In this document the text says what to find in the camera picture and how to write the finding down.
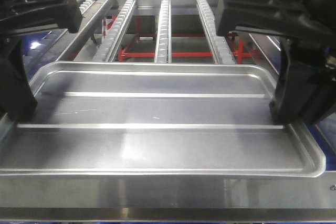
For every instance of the roller track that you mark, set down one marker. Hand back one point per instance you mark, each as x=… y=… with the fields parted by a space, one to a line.
x=163 y=48
x=110 y=46
x=86 y=3
x=219 y=48

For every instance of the small silver ridged tray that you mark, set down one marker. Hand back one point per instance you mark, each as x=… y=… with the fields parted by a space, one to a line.
x=101 y=119

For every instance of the left centre roller track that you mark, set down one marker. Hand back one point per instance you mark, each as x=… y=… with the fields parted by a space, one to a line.
x=110 y=46

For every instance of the blue bin under tray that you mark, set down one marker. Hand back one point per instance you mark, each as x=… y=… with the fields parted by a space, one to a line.
x=324 y=134

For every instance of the steel front rack rail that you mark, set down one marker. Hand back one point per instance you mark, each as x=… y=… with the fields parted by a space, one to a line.
x=185 y=199

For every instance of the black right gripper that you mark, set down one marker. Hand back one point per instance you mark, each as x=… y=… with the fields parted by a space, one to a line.
x=305 y=88

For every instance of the right centre roller track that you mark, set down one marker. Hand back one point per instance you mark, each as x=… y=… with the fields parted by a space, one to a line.
x=219 y=48

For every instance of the red metal frame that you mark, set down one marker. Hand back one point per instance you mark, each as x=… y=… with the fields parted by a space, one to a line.
x=189 y=43

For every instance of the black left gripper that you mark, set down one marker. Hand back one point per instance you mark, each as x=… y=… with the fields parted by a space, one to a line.
x=24 y=17

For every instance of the middle roller track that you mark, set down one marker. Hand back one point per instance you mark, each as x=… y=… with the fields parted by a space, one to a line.
x=163 y=48

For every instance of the far left roller track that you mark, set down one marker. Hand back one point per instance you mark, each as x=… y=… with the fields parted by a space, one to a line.
x=86 y=3

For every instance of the left steel divider rail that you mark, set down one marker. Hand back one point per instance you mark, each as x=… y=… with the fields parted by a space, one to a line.
x=67 y=45

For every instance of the blue bin upper right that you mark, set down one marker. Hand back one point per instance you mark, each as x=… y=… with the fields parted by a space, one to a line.
x=270 y=45

